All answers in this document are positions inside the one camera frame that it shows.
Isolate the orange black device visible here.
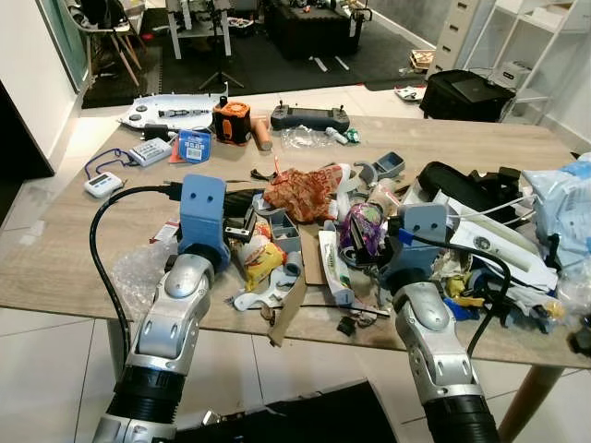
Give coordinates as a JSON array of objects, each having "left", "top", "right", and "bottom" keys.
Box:
[{"left": 212, "top": 96, "right": 253, "bottom": 148}]

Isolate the purple foil wrapper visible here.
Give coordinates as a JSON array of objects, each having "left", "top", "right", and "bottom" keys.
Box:
[{"left": 339, "top": 200, "right": 390, "bottom": 260}]

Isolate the chair with wooden legs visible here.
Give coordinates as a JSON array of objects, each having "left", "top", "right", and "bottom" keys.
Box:
[{"left": 68, "top": 0, "right": 150, "bottom": 90}]

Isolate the grey curved plastic part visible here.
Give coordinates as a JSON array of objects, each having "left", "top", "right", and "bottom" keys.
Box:
[{"left": 353, "top": 158, "right": 380, "bottom": 186}]

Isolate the orange patterned wrapper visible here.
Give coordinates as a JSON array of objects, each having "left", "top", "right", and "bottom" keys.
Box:
[{"left": 262, "top": 165, "right": 342, "bottom": 225}]

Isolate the white plastic drone shell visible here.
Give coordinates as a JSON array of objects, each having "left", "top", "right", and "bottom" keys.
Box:
[{"left": 117, "top": 91, "right": 228, "bottom": 131}]

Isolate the long white packaging box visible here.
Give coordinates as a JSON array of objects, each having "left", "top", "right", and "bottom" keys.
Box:
[{"left": 432, "top": 192, "right": 561, "bottom": 293}]

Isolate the small black object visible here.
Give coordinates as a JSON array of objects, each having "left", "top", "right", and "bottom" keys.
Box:
[{"left": 567, "top": 322, "right": 591, "bottom": 357}]

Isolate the crumpled clear plastic wrap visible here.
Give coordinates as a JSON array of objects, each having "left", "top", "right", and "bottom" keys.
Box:
[{"left": 110, "top": 241, "right": 182, "bottom": 320}]

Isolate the yellow blue wrapper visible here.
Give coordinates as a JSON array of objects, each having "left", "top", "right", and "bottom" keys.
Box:
[{"left": 442, "top": 267, "right": 487, "bottom": 325}]

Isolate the blue cord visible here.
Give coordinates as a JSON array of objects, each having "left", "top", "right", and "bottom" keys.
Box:
[{"left": 84, "top": 147, "right": 141, "bottom": 178}]

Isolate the black pouch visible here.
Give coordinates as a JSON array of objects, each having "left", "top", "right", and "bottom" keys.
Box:
[{"left": 416, "top": 161, "right": 505, "bottom": 219}]

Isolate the grey drawer cabinet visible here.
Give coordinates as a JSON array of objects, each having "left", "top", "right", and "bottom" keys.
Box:
[{"left": 431, "top": 0, "right": 482, "bottom": 76}]

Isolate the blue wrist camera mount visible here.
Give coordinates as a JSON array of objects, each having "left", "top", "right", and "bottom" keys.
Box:
[
  {"left": 177, "top": 174, "right": 231, "bottom": 269},
  {"left": 383, "top": 203, "right": 454, "bottom": 287}
]

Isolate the brown cardboard piece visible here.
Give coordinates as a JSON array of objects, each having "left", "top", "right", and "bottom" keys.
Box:
[{"left": 267, "top": 271, "right": 311, "bottom": 348}]

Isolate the black floor mat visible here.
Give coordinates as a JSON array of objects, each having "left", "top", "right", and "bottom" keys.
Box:
[{"left": 82, "top": 7, "right": 436, "bottom": 111}]

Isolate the dark grey remote controller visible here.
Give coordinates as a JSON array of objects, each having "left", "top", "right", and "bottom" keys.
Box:
[{"left": 270, "top": 102, "right": 353, "bottom": 134}]

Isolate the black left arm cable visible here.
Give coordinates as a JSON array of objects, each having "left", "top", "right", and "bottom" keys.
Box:
[{"left": 89, "top": 184, "right": 186, "bottom": 370}]

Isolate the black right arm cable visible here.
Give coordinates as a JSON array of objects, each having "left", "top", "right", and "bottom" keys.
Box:
[{"left": 402, "top": 229, "right": 514, "bottom": 361}]

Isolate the white shelf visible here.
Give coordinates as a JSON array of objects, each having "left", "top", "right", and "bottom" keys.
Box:
[{"left": 461, "top": 0, "right": 591, "bottom": 123}]

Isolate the blue white plastic bag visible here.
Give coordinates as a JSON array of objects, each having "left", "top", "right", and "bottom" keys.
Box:
[{"left": 521, "top": 151, "right": 591, "bottom": 270}]

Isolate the small white display device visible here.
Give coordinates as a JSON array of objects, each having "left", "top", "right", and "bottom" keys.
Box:
[{"left": 82, "top": 170, "right": 125, "bottom": 198}]

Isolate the black suitcase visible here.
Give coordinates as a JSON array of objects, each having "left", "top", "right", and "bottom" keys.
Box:
[{"left": 419, "top": 68, "right": 517, "bottom": 124}]

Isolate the small grey box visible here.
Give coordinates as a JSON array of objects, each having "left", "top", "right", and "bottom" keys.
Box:
[{"left": 267, "top": 211, "right": 304, "bottom": 256}]

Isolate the clear plastic bag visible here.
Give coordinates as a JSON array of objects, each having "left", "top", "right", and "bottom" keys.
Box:
[{"left": 279, "top": 125, "right": 339, "bottom": 151}]

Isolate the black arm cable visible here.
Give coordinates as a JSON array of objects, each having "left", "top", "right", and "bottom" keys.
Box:
[
  {"left": 402, "top": 229, "right": 514, "bottom": 361},
  {"left": 89, "top": 184, "right": 186, "bottom": 370}
]

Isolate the large black equipment case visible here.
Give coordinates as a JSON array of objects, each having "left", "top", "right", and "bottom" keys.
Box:
[{"left": 262, "top": 0, "right": 371, "bottom": 62}]

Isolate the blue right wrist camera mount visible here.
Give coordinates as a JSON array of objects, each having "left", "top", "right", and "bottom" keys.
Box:
[{"left": 383, "top": 203, "right": 454, "bottom": 287}]

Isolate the small grey screen device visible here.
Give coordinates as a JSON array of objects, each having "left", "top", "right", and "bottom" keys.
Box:
[{"left": 373, "top": 151, "right": 406, "bottom": 179}]

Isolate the white plastic piece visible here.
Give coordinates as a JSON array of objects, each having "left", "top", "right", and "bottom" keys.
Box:
[{"left": 232, "top": 276, "right": 302, "bottom": 313}]

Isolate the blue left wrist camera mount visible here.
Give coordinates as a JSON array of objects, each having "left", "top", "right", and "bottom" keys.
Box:
[{"left": 177, "top": 174, "right": 231, "bottom": 269}]

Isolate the tan cylinder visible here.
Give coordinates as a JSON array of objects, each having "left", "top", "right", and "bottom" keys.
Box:
[{"left": 252, "top": 112, "right": 273, "bottom": 152}]

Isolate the small wooden model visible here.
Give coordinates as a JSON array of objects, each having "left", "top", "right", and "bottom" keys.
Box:
[{"left": 408, "top": 47, "right": 438, "bottom": 76}]

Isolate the yellow snack wrapper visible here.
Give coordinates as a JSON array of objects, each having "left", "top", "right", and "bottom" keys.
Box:
[{"left": 241, "top": 232, "right": 288, "bottom": 293}]

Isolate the white desk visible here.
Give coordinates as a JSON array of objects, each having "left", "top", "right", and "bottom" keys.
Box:
[{"left": 165, "top": 0, "right": 233, "bottom": 62}]

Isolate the wooden table leg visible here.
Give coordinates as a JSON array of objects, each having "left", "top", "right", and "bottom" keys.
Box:
[{"left": 497, "top": 364, "right": 566, "bottom": 443}]

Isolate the white keypad device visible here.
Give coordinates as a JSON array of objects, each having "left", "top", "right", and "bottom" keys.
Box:
[{"left": 127, "top": 136, "right": 175, "bottom": 168}]

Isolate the white green tube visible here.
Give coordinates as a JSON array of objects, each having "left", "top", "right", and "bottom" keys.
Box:
[{"left": 318, "top": 230, "right": 357, "bottom": 308}]

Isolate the black tripod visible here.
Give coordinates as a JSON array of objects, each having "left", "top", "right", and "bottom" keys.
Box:
[{"left": 198, "top": 0, "right": 247, "bottom": 91}]

